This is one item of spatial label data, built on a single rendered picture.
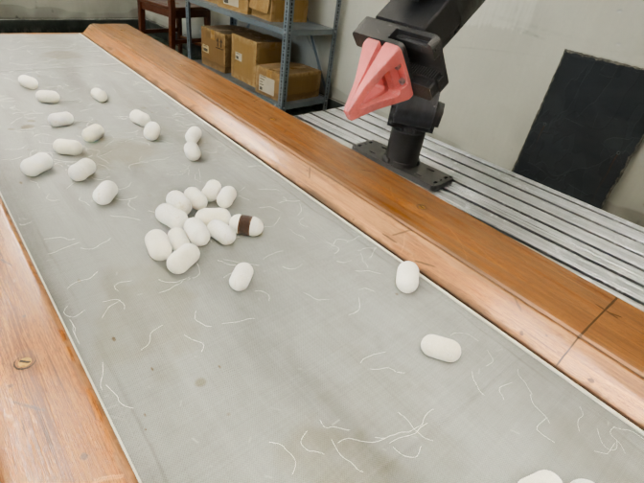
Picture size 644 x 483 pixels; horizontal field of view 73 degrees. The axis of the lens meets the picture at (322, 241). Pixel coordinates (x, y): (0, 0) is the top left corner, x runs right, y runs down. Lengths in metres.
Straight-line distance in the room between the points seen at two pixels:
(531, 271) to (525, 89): 2.00
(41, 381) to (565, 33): 2.30
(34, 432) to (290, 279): 0.22
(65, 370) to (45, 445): 0.05
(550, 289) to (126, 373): 0.37
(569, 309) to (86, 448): 0.38
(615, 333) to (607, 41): 1.96
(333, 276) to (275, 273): 0.06
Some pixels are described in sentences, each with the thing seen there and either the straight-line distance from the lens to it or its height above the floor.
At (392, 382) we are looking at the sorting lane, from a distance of 0.35.
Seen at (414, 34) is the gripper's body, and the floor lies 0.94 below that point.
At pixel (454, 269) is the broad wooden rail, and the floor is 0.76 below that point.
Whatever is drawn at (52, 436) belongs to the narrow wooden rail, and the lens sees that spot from 0.30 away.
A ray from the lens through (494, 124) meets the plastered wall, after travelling 2.51.
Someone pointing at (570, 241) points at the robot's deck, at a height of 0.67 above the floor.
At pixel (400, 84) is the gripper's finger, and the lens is 0.50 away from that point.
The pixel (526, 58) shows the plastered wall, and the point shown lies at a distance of 2.43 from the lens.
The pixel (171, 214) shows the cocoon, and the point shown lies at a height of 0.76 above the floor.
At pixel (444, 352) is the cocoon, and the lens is 0.36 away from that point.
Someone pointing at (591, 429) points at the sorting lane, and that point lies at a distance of 0.39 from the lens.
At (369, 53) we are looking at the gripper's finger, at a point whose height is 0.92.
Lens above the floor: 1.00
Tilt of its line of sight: 34 degrees down
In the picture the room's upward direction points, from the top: 9 degrees clockwise
